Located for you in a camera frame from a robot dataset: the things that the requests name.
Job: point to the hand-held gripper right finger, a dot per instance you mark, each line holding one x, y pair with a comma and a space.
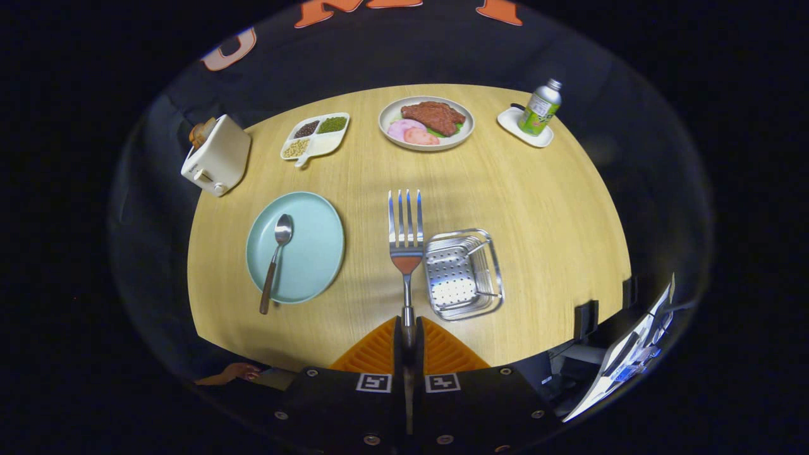
468, 411

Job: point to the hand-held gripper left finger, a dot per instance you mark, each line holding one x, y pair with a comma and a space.
354, 411

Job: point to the perforated metal basket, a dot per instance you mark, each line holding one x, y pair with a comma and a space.
452, 284

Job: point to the black table clamp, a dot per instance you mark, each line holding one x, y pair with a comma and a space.
586, 319

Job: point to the light blue plate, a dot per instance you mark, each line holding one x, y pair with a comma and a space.
316, 246

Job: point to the white divided dish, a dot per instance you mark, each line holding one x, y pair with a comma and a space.
325, 144

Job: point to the pile of yellow soybeans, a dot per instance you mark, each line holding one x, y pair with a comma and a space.
296, 148

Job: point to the reddish ham slice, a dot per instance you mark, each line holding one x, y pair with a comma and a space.
422, 137

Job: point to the green lettuce leaf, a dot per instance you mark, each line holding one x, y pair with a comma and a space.
450, 131

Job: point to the white round dinner plate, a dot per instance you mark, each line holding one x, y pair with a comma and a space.
389, 129

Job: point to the white toaster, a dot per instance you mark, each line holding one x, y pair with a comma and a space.
221, 158

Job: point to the pile of dark beans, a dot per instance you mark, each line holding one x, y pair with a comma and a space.
306, 129

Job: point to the pale pink ham slice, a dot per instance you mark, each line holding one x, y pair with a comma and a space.
399, 128

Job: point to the pile of green beans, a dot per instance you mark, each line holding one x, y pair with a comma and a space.
332, 124

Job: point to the small white square dish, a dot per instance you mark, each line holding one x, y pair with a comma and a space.
510, 121

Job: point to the brown steak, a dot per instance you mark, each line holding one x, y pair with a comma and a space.
435, 115

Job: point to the green label metal bottle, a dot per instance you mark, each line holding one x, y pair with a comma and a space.
540, 109

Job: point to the brown toast slice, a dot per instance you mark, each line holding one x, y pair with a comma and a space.
202, 131

